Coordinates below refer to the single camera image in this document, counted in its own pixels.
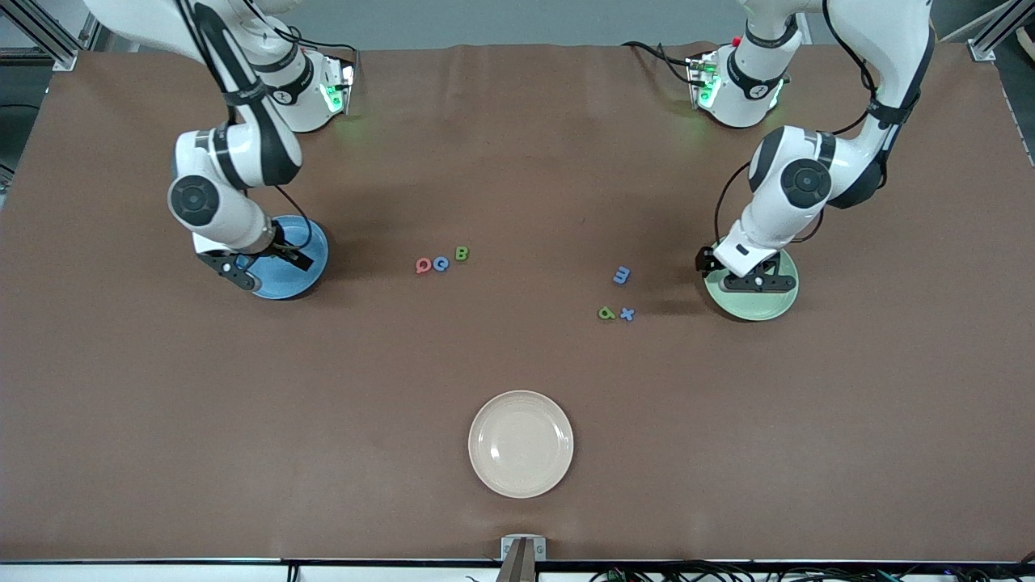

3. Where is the blue plate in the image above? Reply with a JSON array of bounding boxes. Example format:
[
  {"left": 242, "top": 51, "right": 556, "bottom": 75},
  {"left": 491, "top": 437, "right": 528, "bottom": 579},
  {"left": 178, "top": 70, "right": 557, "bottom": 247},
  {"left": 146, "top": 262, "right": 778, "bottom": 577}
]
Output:
[{"left": 243, "top": 215, "right": 330, "bottom": 301}]

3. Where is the green plate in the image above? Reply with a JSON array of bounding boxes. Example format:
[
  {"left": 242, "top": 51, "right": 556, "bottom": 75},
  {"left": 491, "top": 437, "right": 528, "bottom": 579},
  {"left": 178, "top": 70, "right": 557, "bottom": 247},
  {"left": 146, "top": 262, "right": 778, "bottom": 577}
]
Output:
[{"left": 703, "top": 242, "right": 800, "bottom": 322}]

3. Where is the cream plate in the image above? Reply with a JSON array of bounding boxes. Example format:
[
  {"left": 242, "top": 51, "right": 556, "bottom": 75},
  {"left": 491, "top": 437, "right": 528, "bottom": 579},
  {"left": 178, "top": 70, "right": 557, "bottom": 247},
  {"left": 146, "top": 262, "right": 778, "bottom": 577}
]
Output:
[{"left": 468, "top": 390, "right": 575, "bottom": 499}]

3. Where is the brown table cover cloth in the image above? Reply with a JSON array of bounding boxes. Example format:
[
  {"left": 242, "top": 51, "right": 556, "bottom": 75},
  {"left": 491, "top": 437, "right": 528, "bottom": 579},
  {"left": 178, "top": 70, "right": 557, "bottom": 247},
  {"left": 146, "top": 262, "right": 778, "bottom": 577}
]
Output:
[{"left": 0, "top": 42, "right": 1035, "bottom": 563}]

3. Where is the black base cable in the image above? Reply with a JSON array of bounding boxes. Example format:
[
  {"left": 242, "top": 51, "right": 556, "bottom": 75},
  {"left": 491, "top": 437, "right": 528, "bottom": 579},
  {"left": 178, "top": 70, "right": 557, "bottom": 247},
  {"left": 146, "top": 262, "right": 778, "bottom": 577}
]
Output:
[
  {"left": 621, "top": 40, "right": 698, "bottom": 86},
  {"left": 291, "top": 36, "right": 358, "bottom": 54}
]

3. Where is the grey metal mount bracket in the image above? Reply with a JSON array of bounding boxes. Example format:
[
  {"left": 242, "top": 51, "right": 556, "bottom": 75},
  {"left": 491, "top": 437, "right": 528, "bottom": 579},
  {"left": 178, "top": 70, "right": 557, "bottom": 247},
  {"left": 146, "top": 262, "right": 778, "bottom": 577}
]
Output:
[{"left": 495, "top": 534, "right": 548, "bottom": 582}]

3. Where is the black cable tangle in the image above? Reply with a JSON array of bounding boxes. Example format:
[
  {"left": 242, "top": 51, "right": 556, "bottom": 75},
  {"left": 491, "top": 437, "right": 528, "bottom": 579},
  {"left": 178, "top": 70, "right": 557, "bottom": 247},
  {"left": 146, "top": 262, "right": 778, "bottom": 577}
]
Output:
[{"left": 590, "top": 560, "right": 1035, "bottom": 582}]

